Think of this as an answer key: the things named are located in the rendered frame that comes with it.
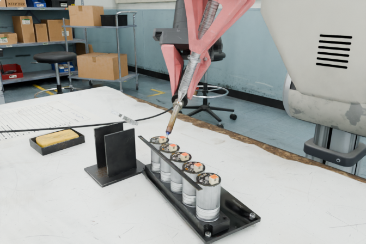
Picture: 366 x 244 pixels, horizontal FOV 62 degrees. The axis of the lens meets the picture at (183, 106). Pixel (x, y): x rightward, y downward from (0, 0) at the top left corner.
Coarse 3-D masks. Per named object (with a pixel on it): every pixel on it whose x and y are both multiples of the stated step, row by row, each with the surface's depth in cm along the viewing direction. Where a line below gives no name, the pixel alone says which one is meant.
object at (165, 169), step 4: (168, 148) 37; (164, 152) 36; (168, 156) 36; (160, 160) 38; (160, 164) 38; (164, 164) 37; (168, 164) 37; (160, 168) 38; (164, 168) 37; (168, 168) 37; (160, 172) 38; (164, 172) 37; (168, 172) 37; (160, 176) 38; (164, 176) 37; (168, 176) 37; (164, 180) 38; (168, 180) 37
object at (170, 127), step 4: (176, 100) 45; (176, 104) 44; (180, 104) 44; (180, 108) 45; (176, 112) 43; (172, 116) 43; (176, 116) 43; (168, 124) 42; (172, 124) 42; (168, 128) 41; (172, 128) 41
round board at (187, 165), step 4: (184, 164) 33; (188, 164) 33; (192, 164) 33; (184, 168) 32; (188, 168) 32; (204, 168) 32; (188, 172) 32; (192, 172) 32; (196, 172) 32; (200, 172) 32
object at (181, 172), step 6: (144, 138) 40; (150, 144) 38; (156, 150) 37; (162, 156) 35; (168, 162) 34; (174, 168) 32; (180, 174) 31; (186, 180) 30; (192, 180) 30; (198, 186) 29
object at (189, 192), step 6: (186, 168) 32; (192, 168) 33; (186, 174) 32; (192, 174) 32; (198, 174) 32; (186, 186) 33; (192, 186) 32; (186, 192) 33; (192, 192) 32; (186, 198) 33; (192, 198) 33; (186, 204) 33; (192, 204) 33
